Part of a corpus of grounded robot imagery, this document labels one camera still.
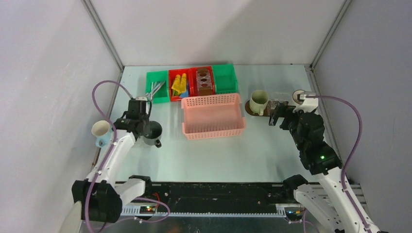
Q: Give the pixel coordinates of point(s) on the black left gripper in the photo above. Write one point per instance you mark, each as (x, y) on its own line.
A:
(145, 116)

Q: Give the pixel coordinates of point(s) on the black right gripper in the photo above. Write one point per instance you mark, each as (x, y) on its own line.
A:
(279, 112)

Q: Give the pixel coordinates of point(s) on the white mug dark rim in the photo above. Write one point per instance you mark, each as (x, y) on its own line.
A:
(299, 97)

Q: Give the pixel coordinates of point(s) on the light green mug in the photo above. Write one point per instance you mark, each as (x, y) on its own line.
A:
(258, 102)

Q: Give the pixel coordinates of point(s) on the black mug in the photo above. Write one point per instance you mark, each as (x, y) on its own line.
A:
(152, 134)

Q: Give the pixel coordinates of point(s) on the white mug blue handle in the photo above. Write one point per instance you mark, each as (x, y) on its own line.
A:
(103, 132)

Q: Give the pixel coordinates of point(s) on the brown wooden toothbrush holder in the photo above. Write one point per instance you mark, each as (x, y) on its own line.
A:
(204, 82)

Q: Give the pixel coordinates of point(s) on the clear textured toothbrush holder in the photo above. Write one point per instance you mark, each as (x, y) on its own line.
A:
(272, 104)

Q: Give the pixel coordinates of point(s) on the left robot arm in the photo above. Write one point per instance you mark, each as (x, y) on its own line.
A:
(101, 199)

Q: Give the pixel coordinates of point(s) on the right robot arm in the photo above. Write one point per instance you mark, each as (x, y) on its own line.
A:
(343, 213)

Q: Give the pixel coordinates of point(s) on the white toothbrush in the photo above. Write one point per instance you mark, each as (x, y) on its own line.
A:
(155, 87)

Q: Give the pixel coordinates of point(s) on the green toothpaste tube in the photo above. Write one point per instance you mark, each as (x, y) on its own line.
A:
(175, 93)

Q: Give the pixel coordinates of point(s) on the red bin with toothpaste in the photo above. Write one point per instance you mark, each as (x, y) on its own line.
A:
(171, 75)

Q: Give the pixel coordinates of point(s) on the green bin with toothbrushes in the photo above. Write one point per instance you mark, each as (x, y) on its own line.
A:
(162, 96)

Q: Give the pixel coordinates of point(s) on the green bin far right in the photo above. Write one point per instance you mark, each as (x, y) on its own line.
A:
(225, 79)

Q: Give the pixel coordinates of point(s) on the pink perforated basket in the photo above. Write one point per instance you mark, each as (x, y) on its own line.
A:
(212, 116)

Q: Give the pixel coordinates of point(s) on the red bin with holder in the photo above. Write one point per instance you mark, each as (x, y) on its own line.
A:
(193, 80)

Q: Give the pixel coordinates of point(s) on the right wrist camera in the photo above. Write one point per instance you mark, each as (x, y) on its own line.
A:
(309, 102)

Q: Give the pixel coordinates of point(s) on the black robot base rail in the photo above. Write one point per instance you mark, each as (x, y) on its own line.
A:
(220, 198)

